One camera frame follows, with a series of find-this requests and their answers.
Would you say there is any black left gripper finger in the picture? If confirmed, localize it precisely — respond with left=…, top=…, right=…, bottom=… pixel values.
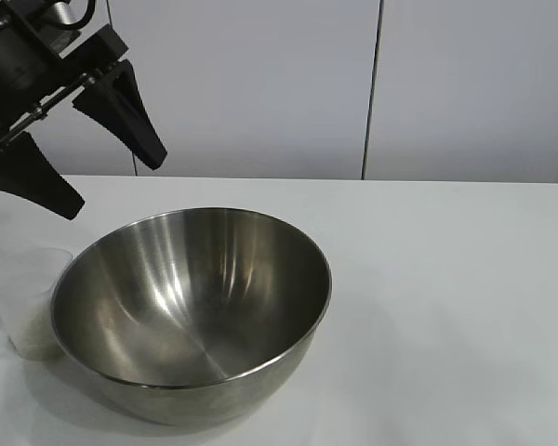
left=72, top=59, right=168, bottom=171
left=0, top=131, right=86, bottom=221

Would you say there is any clear plastic measuring cup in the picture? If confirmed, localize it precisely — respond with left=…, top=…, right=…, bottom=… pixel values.
left=0, top=247, right=75, bottom=361

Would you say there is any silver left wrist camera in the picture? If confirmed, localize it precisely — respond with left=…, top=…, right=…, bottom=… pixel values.
left=50, top=1, right=78, bottom=24

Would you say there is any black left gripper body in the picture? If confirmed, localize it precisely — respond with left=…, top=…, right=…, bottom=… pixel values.
left=0, top=22, right=129, bottom=164

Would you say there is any black left camera cable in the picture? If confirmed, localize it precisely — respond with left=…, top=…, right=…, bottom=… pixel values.
left=72, top=0, right=99, bottom=22

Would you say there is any stainless steel mixing bowl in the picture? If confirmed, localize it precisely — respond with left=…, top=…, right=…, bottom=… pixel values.
left=49, top=206, right=333, bottom=426

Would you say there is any white uncooked rice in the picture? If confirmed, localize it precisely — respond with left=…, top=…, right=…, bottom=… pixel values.
left=13, top=306, right=60, bottom=361

